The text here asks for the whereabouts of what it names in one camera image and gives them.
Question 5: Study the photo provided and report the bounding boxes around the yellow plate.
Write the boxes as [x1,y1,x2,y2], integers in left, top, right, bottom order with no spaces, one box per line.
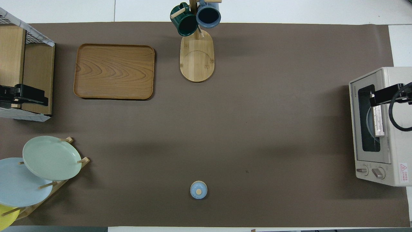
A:
[0,204,20,232]

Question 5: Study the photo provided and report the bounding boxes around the pale green plate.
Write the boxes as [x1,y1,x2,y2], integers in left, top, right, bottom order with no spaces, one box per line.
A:
[22,136,82,181]

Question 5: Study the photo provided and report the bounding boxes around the wooden mug tree stand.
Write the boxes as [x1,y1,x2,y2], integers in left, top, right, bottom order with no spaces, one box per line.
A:
[170,0,222,83]

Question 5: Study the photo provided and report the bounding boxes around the blue mug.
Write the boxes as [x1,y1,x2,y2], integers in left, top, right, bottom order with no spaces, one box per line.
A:
[196,0,222,28]

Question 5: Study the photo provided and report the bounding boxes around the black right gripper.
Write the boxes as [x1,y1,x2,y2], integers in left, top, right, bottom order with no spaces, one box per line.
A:
[369,83,412,107]

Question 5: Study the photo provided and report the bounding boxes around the wooden plate rack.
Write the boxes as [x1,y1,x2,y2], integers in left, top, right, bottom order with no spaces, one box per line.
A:
[0,137,90,221]

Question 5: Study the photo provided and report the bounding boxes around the beige toaster oven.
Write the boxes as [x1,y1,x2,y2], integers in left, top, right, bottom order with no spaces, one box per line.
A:
[349,67,412,187]

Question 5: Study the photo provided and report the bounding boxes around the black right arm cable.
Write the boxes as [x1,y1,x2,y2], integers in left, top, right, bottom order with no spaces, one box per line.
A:
[388,82,412,132]

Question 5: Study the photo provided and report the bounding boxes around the brown table mat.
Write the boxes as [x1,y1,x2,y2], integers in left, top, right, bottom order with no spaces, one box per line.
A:
[0,22,411,227]

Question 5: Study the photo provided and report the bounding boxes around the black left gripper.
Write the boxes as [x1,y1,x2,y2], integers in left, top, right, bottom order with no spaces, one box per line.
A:
[0,84,49,109]

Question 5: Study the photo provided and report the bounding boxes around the wire and wood shelf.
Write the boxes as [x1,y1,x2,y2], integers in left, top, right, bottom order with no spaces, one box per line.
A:
[0,7,56,122]

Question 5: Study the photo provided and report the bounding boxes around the wooden serving tray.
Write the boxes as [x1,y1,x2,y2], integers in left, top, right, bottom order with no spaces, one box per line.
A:
[73,43,155,100]

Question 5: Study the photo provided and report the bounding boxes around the dark green mug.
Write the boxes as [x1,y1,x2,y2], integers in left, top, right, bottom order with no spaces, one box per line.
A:
[170,3,199,37]

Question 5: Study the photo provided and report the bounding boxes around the light blue racked plate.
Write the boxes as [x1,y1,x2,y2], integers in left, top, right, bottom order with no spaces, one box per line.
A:
[0,157,53,208]

